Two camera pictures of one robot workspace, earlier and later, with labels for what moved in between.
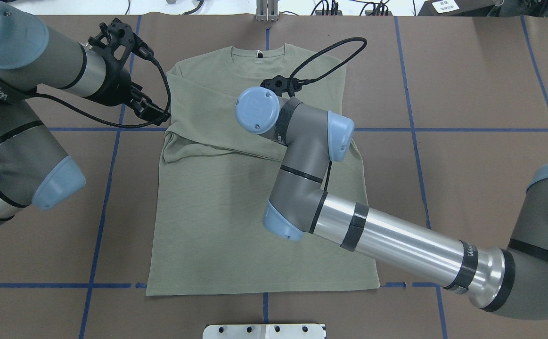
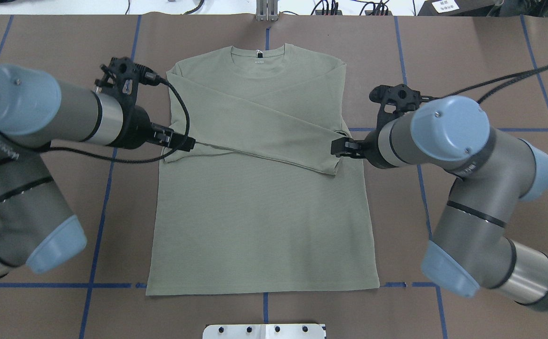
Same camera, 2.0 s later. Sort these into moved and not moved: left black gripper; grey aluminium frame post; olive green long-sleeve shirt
Moved: left black gripper
Not moved: grey aluminium frame post; olive green long-sleeve shirt
